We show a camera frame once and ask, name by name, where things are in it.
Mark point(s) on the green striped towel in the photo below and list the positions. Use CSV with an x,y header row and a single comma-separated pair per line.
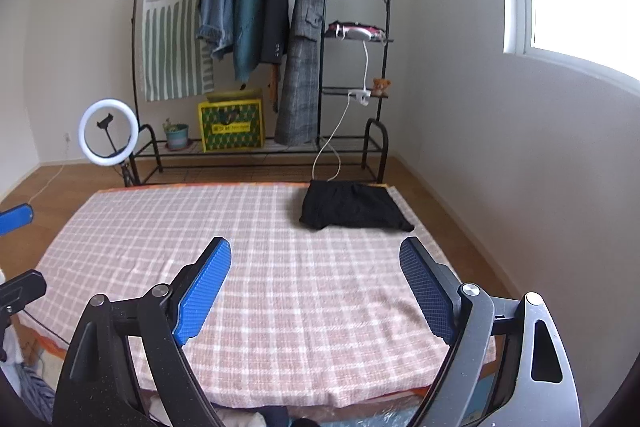
x,y
170,32

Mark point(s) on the teal jacket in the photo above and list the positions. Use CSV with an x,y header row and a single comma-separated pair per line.
x,y
249,17

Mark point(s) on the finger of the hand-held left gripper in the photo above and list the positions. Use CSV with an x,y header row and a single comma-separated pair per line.
x,y
22,291
15,218

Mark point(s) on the grey striped cloth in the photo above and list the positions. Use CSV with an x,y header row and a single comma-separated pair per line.
x,y
35,392

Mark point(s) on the black jacket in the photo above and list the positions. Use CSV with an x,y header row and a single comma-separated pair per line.
x,y
276,7

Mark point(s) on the plaid tablecloth table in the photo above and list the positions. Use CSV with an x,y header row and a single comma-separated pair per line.
x,y
300,297

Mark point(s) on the black garment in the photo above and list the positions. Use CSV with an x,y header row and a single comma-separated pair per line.
x,y
350,207

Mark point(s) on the brown teddy bear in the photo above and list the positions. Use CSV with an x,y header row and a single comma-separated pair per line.
x,y
381,86

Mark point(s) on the pink white garment steamer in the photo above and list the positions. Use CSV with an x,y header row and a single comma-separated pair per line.
x,y
355,32

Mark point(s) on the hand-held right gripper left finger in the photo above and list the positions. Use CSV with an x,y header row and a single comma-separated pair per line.
x,y
205,292

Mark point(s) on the potted plant in teal pot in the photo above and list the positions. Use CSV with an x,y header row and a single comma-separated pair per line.
x,y
177,138

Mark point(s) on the yellow green patterned bag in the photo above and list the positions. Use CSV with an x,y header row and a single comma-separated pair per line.
x,y
230,127

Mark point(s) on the grey plaid coat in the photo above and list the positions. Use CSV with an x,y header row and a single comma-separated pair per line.
x,y
300,72

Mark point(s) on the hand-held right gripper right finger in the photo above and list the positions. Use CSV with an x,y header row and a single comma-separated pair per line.
x,y
427,292

